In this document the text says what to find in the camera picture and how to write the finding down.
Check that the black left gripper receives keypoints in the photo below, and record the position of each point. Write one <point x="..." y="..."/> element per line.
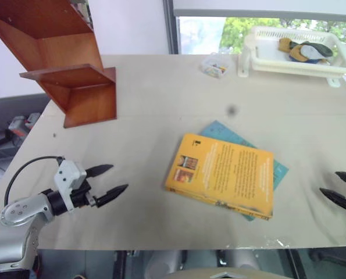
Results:
<point x="80" y="196"/>

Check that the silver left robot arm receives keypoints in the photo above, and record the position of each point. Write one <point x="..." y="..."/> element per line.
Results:
<point x="21" y="210"/>

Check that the teal thin book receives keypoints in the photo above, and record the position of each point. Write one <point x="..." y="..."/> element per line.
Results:
<point x="279" y="171"/>

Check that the brown wooden bookshelf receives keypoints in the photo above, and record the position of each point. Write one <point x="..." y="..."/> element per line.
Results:
<point x="85" y="101"/>

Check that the yellow paperback book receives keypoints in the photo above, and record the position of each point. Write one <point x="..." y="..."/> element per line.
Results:
<point x="219" y="174"/>

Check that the black chair base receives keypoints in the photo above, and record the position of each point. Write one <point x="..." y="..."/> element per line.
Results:
<point x="335" y="256"/>

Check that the red and grey device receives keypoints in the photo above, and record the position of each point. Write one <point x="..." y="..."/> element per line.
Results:
<point x="20" y="125"/>

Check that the blue cloth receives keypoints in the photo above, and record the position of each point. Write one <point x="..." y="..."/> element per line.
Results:
<point x="315" y="60"/>

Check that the white plastic slotted basket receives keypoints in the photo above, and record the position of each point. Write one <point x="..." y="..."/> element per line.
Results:
<point x="265" y="59"/>

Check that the mustard yellow cloth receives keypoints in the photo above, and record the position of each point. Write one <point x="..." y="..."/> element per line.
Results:
<point x="284" y="45"/>

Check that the small clear plastic container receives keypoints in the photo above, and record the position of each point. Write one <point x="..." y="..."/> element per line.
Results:
<point x="214" y="65"/>

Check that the white roller blind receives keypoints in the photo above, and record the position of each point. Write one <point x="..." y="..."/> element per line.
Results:
<point x="265" y="7"/>

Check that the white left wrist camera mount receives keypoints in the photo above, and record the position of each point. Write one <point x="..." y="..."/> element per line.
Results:
<point x="69" y="174"/>

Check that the dark window frame post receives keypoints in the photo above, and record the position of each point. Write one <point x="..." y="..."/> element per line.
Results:
<point x="171" y="26"/>

